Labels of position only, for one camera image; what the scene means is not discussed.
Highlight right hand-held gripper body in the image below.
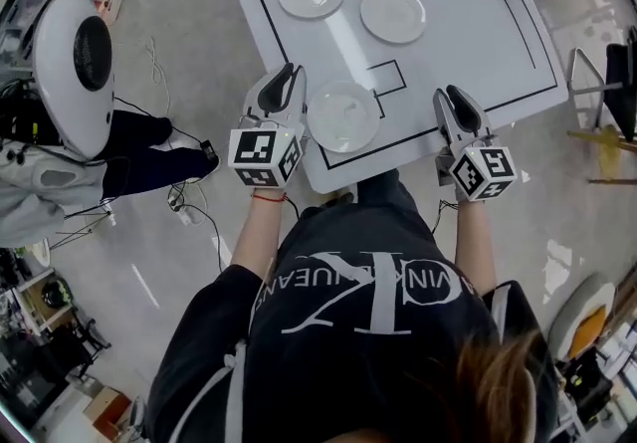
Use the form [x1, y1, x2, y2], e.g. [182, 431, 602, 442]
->
[434, 129, 520, 204]

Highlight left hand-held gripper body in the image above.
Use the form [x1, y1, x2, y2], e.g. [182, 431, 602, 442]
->
[227, 105, 307, 190]

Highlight person's right forearm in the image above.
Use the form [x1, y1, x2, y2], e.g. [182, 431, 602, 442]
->
[455, 199, 497, 296]

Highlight person's left forearm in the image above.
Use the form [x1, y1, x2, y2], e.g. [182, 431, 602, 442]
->
[229, 186, 289, 276]

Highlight white table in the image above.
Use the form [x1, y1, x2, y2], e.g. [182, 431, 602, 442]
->
[233, 0, 570, 196]

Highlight white power strip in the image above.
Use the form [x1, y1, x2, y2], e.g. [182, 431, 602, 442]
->
[168, 195, 199, 228]

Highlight person's black trousers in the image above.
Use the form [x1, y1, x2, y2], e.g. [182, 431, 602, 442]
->
[355, 167, 419, 213]

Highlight wooden stool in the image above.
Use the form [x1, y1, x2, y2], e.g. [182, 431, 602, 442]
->
[566, 124, 637, 186]

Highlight white shell chair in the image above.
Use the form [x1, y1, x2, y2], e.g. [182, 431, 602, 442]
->
[546, 271, 619, 362]

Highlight pink tray box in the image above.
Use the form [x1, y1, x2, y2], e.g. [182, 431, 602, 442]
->
[93, 0, 124, 27]

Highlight orange cushion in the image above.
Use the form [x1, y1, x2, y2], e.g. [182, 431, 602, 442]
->
[566, 306, 609, 360]

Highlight white head-worn helmet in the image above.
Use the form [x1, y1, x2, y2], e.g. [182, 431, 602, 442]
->
[31, 0, 117, 162]

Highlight person's black printed shirt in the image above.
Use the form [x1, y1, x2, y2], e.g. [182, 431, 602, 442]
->
[146, 204, 558, 443]

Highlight black swivel chair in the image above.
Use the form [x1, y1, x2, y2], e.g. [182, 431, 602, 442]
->
[19, 301, 111, 382]

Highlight flat brown cardboard box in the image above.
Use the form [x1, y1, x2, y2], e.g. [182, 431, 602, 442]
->
[82, 384, 134, 438]

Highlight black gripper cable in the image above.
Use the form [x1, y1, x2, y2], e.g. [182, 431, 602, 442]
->
[429, 198, 460, 237]
[282, 190, 304, 222]

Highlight black floor cable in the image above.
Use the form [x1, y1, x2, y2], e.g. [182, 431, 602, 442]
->
[166, 176, 223, 273]

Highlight black chair with metal frame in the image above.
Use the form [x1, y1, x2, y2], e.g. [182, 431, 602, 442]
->
[566, 25, 637, 143]

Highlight grey harness strap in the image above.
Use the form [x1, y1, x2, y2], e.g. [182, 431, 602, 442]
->
[171, 336, 250, 443]

